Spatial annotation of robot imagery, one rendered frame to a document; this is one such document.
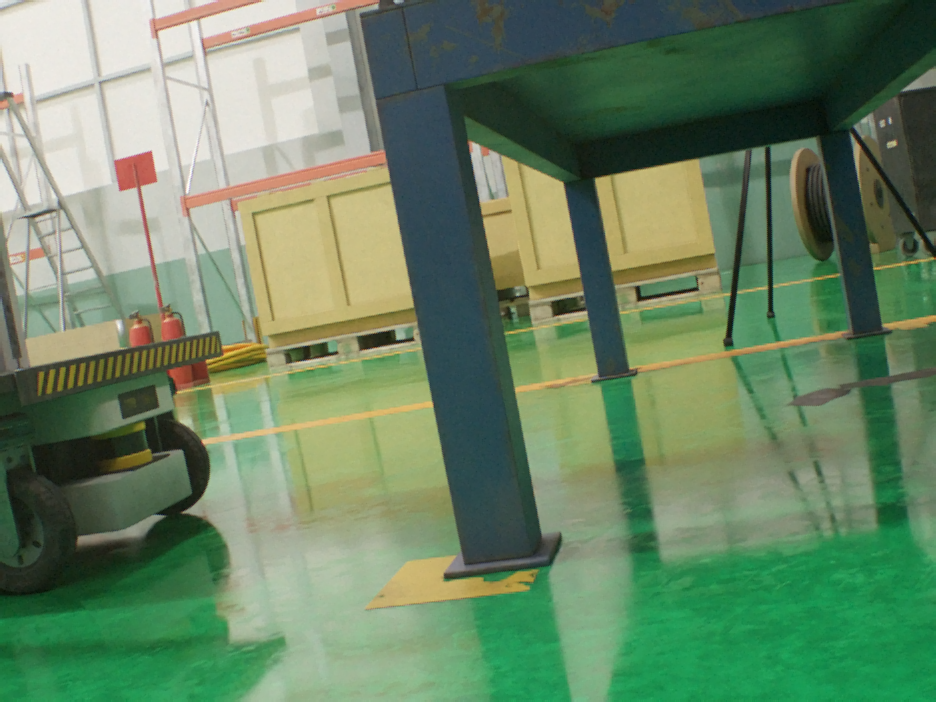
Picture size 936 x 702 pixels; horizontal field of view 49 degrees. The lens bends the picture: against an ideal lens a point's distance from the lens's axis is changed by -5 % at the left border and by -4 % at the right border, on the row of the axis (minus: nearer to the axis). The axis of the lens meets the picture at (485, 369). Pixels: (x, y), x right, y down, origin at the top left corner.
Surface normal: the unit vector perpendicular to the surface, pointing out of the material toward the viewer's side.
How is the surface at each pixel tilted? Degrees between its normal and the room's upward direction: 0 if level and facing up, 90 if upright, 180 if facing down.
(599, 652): 0
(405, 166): 90
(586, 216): 90
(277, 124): 90
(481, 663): 0
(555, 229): 90
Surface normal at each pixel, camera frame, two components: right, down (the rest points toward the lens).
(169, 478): 0.97, -0.17
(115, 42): -0.17, 0.11
